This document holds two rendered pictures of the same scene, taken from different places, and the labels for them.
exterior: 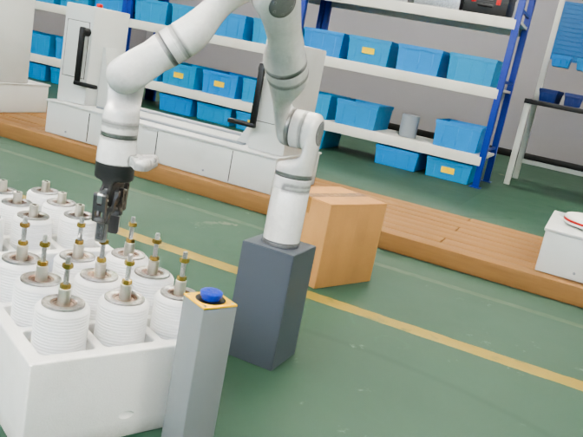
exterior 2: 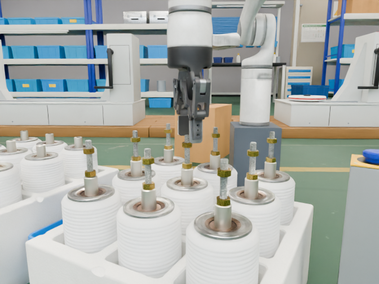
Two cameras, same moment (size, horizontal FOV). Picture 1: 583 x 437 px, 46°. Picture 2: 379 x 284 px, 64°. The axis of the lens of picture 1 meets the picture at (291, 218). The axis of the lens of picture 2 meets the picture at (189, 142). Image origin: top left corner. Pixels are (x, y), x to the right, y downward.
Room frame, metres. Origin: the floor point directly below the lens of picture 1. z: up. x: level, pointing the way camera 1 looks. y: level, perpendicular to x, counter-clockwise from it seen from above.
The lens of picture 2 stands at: (0.81, 0.54, 0.44)
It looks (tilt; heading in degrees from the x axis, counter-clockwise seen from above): 11 degrees down; 340
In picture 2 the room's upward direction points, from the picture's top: straight up
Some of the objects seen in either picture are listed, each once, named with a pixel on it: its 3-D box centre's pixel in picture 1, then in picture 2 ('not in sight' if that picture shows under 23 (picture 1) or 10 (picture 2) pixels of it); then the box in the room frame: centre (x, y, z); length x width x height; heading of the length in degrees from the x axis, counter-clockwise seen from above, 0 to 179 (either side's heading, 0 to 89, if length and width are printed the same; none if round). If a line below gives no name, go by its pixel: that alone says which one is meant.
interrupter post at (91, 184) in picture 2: (22, 252); (91, 185); (1.32, 0.53, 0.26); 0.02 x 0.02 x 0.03
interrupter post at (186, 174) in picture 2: (100, 270); (186, 177); (1.31, 0.36, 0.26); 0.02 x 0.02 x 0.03
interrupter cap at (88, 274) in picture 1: (99, 276); (186, 183); (1.31, 0.36, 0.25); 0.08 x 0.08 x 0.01
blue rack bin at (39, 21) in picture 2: not in sight; (53, 23); (6.65, 0.81, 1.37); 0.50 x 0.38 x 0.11; 159
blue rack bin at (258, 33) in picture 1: (281, 35); (81, 53); (6.50, 0.40, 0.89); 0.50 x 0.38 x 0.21; 159
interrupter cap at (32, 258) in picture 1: (21, 258); (91, 192); (1.32, 0.53, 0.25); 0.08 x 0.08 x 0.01
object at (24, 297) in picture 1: (36, 322); (150, 262); (1.23, 0.45, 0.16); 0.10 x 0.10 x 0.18
